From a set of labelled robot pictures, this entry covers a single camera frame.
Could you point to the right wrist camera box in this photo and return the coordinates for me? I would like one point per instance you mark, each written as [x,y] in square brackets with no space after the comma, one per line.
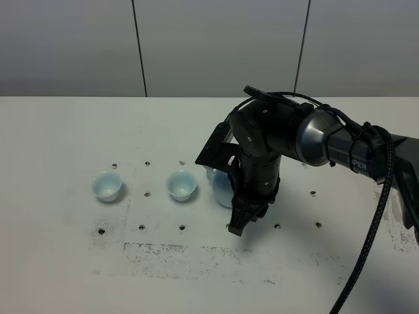
[218,149]

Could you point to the left light blue teacup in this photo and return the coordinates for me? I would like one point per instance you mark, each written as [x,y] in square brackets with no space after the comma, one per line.
[106,186]

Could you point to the middle light blue teacup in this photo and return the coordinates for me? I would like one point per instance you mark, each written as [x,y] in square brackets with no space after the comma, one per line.
[181,185]

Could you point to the light blue porcelain teapot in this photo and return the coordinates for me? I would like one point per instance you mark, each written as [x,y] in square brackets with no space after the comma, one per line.
[221,186]

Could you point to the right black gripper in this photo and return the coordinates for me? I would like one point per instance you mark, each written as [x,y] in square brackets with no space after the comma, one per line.
[255,181]

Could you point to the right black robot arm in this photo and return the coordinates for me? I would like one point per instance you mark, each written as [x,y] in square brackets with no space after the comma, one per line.
[315,134]

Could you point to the light blue teacup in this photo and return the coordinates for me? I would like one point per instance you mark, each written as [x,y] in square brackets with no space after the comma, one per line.
[181,185]
[106,186]

